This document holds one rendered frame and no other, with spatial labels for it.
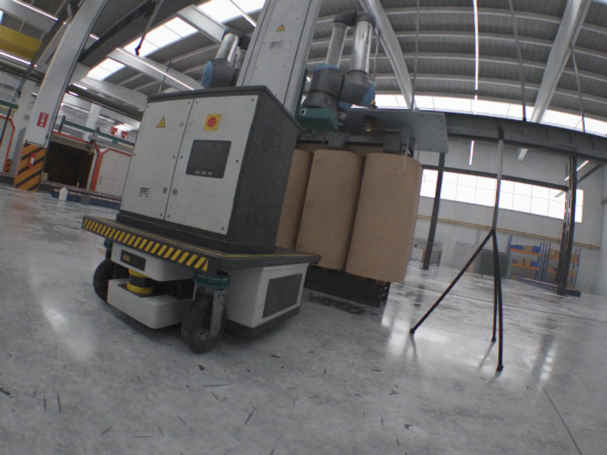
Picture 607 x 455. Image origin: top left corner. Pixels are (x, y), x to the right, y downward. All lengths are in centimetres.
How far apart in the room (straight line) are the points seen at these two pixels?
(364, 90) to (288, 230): 130
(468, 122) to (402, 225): 903
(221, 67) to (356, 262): 151
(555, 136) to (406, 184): 955
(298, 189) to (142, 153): 151
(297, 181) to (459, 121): 897
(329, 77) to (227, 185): 88
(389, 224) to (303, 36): 128
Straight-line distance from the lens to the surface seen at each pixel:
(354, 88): 158
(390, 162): 214
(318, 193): 226
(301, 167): 245
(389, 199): 207
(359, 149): 238
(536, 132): 1115
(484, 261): 1421
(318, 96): 151
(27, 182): 1135
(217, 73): 176
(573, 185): 1157
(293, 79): 148
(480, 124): 1089
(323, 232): 219
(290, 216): 240
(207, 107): 105
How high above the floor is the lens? 42
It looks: 1 degrees up
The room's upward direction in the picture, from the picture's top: 11 degrees clockwise
